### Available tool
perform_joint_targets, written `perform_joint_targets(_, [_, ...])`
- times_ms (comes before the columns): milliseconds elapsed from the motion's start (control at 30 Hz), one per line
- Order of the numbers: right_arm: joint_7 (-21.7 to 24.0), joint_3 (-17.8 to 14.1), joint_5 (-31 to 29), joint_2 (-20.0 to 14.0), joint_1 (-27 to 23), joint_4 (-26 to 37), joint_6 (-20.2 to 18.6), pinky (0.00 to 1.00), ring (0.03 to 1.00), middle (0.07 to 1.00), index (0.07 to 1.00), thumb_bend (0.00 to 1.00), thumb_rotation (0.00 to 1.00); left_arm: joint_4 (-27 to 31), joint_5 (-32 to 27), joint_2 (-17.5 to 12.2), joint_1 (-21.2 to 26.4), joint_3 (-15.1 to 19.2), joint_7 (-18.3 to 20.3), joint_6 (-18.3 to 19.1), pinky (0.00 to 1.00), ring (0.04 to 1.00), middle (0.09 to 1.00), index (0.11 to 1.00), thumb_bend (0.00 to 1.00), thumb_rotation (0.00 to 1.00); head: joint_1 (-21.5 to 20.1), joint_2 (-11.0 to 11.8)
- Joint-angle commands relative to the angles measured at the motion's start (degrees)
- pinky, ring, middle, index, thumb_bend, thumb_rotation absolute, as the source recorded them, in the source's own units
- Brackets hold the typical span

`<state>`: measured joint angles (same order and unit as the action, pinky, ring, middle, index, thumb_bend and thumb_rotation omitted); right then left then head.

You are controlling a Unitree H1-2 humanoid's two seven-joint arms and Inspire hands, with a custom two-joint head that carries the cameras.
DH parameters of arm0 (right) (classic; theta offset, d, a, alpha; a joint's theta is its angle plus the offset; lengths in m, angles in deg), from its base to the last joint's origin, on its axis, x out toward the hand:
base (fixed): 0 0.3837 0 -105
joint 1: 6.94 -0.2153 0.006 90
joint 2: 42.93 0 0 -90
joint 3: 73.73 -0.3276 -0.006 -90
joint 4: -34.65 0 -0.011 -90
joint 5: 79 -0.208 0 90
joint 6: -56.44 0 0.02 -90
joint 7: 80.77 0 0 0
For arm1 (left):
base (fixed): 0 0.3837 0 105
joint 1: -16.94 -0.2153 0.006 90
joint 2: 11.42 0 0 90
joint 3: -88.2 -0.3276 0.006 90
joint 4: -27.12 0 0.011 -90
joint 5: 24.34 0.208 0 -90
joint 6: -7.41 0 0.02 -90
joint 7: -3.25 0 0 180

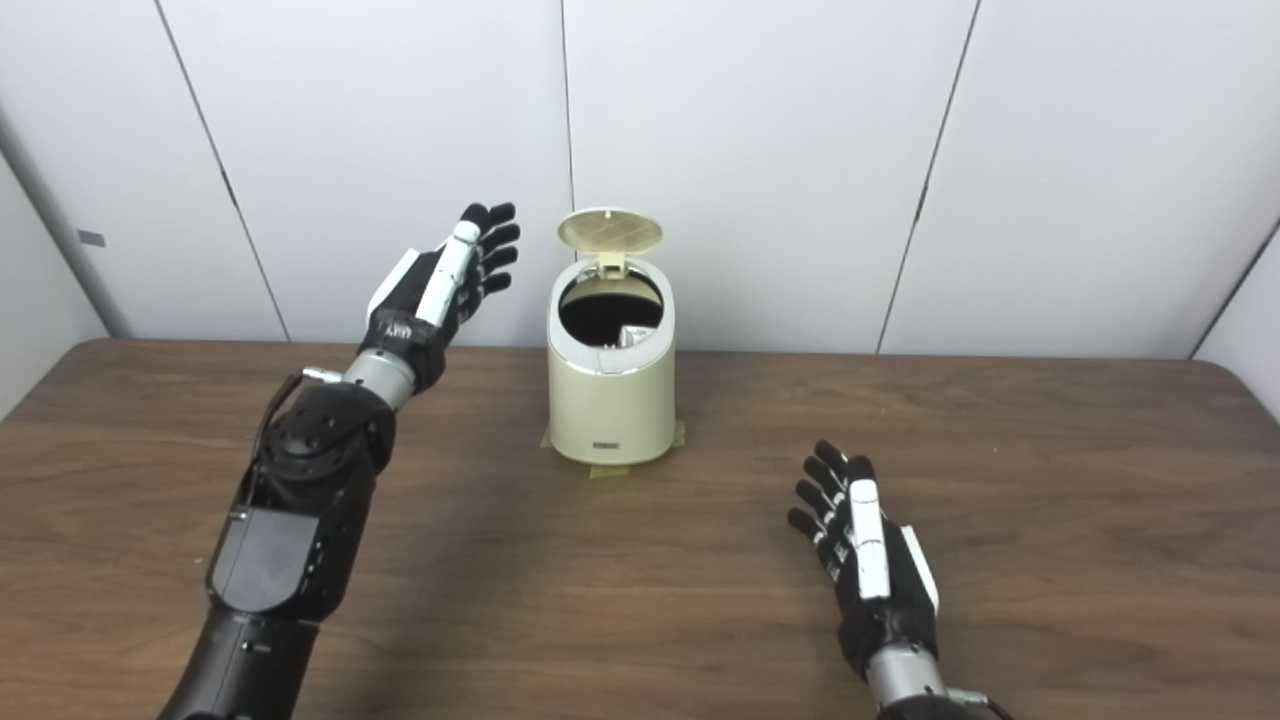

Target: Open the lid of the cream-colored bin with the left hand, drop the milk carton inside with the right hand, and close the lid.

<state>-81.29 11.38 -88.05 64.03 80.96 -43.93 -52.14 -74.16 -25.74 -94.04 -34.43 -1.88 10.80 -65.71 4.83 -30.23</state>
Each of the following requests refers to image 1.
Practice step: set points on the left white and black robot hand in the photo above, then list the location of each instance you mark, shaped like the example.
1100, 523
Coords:
435, 290

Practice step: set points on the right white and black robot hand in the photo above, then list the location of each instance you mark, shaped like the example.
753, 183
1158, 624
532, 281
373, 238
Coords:
880, 570

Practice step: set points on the cream round bin lid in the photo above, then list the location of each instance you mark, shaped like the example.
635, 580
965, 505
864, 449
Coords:
610, 232

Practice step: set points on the white and green milk carton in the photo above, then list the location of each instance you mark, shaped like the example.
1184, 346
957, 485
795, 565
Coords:
634, 337

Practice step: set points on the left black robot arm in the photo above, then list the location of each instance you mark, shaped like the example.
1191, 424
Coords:
290, 520

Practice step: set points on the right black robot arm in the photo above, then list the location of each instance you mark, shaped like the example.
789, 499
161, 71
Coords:
920, 695

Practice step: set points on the cream-colored round bin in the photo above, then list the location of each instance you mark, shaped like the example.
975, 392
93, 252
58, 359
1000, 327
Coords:
610, 410

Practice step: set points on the small grey wall tag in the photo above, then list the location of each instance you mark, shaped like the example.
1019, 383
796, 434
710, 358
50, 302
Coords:
91, 238

